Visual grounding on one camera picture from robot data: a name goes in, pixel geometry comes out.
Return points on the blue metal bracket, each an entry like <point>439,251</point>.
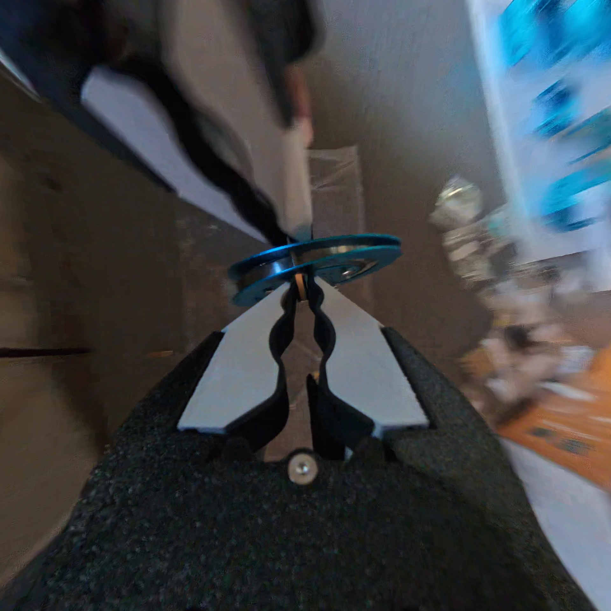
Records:
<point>573,200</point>
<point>549,28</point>
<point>556,107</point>

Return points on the blue disc bearing assembly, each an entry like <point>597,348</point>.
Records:
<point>377,260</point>

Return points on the brass hex standoff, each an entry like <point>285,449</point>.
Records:
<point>160,354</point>
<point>300,285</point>

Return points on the white foam board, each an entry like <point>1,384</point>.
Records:
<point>506,143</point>

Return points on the pile of small screw bags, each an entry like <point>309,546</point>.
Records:
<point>468,238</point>

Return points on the person's left hand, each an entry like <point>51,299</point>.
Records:
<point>299,95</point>

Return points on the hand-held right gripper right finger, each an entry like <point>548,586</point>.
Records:
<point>367,377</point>

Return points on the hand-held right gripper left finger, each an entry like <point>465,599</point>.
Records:
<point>234,377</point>

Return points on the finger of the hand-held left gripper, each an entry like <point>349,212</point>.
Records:
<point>143,129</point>
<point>298,181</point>

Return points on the orange cardboard box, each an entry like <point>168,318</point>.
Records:
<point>573,420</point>

